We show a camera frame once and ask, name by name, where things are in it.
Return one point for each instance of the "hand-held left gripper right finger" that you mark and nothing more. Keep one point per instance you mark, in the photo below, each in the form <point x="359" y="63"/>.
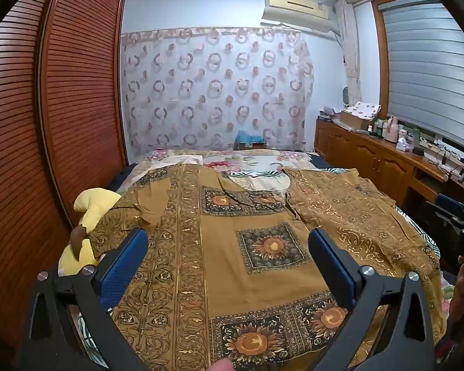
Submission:
<point x="342" y="274"/>

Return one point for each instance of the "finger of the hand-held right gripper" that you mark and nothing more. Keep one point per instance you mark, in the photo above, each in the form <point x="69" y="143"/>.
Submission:
<point x="448" y="203"/>

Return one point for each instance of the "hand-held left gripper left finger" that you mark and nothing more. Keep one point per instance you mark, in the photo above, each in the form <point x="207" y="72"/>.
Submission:
<point x="120" y="268"/>

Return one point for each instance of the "brown sunflower print garment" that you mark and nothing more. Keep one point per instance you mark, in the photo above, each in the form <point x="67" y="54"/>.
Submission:
<point x="232" y="262"/>

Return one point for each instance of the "person's left hand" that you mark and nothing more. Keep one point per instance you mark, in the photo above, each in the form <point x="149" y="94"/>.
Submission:
<point x="221" y="366"/>

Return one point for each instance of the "yellow plush toy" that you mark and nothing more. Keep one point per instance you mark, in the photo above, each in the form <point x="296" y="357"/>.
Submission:
<point x="94" y="203"/>

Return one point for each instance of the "green bottle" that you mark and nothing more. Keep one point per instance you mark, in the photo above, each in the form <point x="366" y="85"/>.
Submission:
<point x="415" y="139"/>

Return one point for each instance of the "white tissue pack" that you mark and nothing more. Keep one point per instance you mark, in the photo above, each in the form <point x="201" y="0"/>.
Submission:
<point x="403" y="145"/>

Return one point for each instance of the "wooden cabinet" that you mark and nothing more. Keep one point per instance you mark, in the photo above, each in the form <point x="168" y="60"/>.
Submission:
<point x="371" y="162"/>

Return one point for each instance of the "navy bed sheet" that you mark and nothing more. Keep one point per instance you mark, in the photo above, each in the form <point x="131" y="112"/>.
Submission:
<point x="125" y="176"/>

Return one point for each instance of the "floral cloth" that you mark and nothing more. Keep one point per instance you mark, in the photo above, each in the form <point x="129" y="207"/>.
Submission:
<point x="365" y="109"/>

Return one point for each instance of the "cardboard box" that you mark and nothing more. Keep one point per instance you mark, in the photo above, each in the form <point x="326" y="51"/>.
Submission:
<point x="352" y="120"/>

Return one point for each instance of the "grey window blind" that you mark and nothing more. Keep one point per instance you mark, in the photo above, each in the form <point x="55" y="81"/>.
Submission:
<point x="433" y="69"/>

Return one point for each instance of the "floral blanket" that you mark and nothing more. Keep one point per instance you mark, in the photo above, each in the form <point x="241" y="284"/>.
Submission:
<point x="247" y="162"/>

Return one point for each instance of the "small green fan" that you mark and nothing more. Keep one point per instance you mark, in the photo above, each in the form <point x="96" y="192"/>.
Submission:
<point x="346" y="96"/>

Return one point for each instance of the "stack of books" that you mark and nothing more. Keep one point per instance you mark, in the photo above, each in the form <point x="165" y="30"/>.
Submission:
<point x="326" y="114"/>

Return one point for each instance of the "wooden louvered wardrobe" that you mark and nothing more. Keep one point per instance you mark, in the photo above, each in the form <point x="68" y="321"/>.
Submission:
<point x="62" y="116"/>

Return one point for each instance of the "blue box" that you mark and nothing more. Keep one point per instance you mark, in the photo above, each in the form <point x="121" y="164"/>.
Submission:
<point x="249" y="139"/>

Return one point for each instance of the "cream window curtain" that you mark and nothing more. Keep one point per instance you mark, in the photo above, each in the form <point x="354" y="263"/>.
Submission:
<point x="350" y="54"/>

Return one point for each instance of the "circle patterned curtain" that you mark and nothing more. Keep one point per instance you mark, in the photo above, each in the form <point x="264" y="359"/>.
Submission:
<point x="216" y="89"/>

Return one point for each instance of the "cream air conditioner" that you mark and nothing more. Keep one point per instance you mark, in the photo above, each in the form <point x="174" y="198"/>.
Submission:
<point x="297" y="7"/>

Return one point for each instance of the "wooden window frame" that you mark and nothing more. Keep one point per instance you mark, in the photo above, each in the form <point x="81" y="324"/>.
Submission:
<point x="381" y="54"/>

